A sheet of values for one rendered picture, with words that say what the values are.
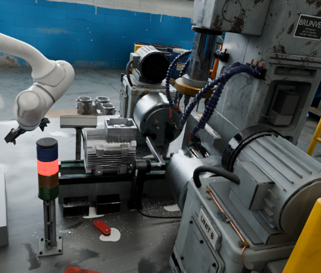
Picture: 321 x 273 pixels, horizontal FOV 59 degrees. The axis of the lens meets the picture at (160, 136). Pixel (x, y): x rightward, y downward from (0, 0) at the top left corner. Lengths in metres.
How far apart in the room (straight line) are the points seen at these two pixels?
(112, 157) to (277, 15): 0.81
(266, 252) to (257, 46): 0.78
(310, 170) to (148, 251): 0.68
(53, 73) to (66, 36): 5.53
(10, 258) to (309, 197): 0.91
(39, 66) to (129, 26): 5.94
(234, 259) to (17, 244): 0.76
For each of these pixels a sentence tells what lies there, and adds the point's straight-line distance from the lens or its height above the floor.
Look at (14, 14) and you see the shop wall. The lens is 6.51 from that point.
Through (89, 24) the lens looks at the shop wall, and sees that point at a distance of 6.73.
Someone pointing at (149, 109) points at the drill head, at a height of 1.13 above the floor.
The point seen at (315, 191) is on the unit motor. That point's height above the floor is 1.32.
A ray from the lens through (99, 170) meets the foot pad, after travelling 1.18.
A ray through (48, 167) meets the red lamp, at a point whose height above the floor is 1.15.
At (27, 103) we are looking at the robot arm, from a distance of 1.06.
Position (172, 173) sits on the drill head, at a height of 1.07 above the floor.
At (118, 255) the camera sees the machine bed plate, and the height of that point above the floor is 0.80.
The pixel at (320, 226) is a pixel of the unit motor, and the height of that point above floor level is 1.30.
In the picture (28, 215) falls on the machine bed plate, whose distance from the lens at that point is 1.26.
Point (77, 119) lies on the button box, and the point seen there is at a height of 1.07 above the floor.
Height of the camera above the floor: 1.62
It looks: 25 degrees down
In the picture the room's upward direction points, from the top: 9 degrees clockwise
